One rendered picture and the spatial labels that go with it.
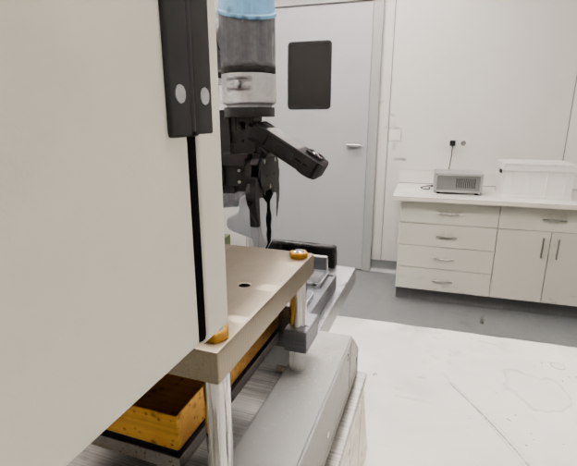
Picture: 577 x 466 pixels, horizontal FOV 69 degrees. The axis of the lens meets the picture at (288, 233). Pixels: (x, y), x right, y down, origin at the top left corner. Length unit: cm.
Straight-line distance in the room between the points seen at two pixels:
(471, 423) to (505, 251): 226
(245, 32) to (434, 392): 67
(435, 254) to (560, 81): 144
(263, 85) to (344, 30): 293
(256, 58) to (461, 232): 247
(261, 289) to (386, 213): 321
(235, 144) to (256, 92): 8
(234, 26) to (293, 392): 44
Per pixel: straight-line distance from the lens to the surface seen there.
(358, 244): 357
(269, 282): 32
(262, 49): 60
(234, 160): 60
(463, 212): 291
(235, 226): 63
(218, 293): 15
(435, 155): 342
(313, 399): 38
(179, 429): 29
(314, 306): 55
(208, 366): 24
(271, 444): 34
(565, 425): 87
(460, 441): 77
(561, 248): 306
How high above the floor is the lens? 123
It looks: 15 degrees down
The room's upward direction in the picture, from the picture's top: straight up
